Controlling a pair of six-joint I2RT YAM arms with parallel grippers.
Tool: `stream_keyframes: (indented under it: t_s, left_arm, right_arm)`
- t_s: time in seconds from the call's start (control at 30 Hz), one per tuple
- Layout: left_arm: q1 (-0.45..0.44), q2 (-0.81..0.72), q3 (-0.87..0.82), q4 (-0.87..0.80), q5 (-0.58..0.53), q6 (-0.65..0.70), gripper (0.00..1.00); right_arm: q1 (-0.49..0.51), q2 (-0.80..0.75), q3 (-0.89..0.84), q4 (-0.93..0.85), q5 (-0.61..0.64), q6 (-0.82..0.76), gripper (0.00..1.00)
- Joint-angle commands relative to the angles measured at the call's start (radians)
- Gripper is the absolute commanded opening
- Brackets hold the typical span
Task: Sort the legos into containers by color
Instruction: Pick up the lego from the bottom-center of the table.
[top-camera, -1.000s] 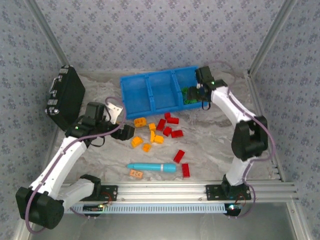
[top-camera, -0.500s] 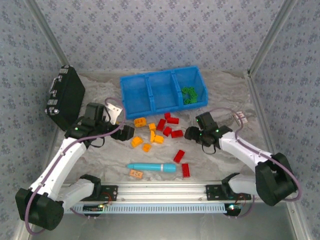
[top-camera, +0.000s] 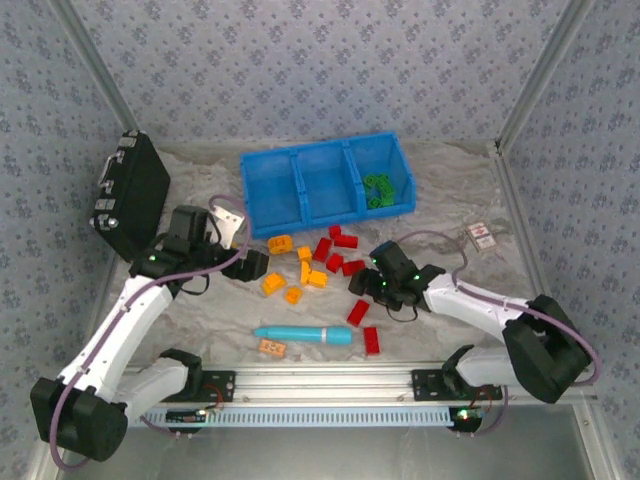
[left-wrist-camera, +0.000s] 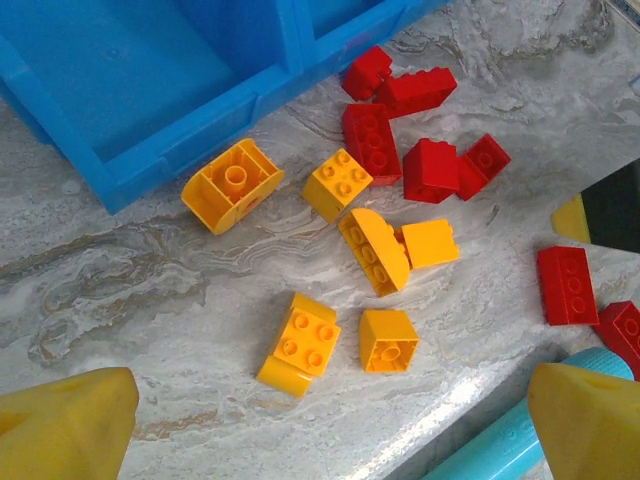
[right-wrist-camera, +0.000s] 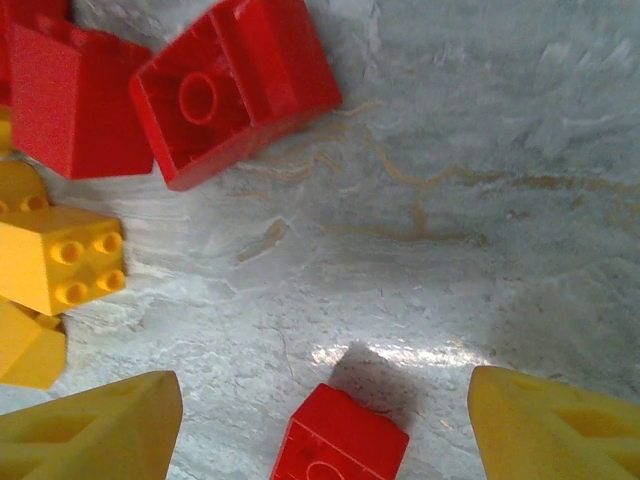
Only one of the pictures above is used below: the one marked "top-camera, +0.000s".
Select aluminium frame leg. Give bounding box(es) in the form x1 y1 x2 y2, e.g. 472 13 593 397
572 403 621 480

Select blue three-compartment bin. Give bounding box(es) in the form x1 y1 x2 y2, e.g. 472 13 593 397
238 130 418 240

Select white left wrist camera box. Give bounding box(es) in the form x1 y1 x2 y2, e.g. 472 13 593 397
209 202 247 250

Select small red white card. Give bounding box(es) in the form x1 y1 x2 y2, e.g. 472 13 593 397
465 222 499 253

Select black hard case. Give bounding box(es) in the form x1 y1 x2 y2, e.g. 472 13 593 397
89 129 171 264

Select white slotted cable duct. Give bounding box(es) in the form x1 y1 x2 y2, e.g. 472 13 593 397
127 405 454 429

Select teal marker pen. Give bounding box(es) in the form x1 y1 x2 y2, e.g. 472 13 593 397
253 324 354 348

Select silver case handle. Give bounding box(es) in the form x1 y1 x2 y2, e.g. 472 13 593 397
98 151 125 189

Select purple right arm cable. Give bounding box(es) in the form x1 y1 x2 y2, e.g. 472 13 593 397
397 229 600 437

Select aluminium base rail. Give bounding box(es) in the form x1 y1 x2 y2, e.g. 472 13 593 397
52 363 599 407

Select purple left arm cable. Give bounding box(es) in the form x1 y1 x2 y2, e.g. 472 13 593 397
49 194 251 471

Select aluminium frame post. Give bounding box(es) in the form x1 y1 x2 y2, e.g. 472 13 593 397
49 0 140 132
494 0 596 151

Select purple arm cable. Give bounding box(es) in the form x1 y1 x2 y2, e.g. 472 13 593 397
397 229 600 437
49 194 251 471

